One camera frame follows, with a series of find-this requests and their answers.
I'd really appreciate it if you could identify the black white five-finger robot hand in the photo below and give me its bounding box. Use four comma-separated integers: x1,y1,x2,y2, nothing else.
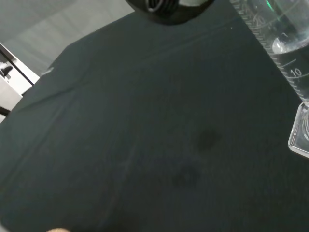
125,0,214,25

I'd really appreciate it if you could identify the black cloth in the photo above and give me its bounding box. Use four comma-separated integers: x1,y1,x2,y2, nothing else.
0,0,309,232

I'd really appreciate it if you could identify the white metal frame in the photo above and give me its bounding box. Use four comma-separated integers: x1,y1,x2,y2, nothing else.
0,42,41,116

